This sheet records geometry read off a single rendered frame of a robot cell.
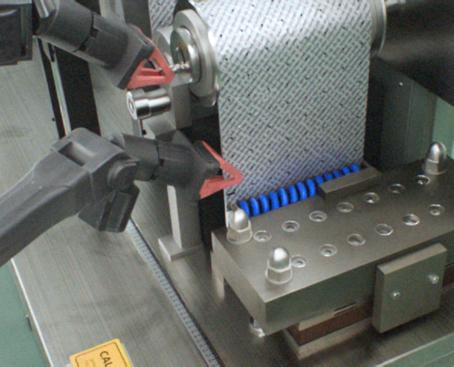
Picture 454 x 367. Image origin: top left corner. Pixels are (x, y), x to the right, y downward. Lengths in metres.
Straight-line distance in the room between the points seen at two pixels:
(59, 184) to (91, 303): 0.34
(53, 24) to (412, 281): 0.56
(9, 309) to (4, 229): 1.72
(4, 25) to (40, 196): 0.19
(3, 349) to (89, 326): 1.30
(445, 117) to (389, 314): 0.51
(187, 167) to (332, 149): 0.25
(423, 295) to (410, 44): 0.37
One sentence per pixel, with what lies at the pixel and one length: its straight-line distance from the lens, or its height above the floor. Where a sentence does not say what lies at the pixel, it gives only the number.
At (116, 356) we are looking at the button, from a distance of 1.05.
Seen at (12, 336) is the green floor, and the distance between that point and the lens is 2.45.
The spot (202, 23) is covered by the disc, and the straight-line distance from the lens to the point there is 0.97.
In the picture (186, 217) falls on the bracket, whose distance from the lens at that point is 1.18.
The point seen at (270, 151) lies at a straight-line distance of 1.08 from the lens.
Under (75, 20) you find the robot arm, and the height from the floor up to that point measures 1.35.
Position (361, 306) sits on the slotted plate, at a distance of 1.08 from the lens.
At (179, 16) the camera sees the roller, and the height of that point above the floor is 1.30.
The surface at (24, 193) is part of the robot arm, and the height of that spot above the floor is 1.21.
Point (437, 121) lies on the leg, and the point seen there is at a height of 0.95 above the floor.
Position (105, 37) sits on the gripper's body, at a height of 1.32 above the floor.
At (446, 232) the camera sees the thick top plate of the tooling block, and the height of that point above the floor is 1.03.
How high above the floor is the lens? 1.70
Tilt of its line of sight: 36 degrees down
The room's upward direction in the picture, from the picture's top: 4 degrees counter-clockwise
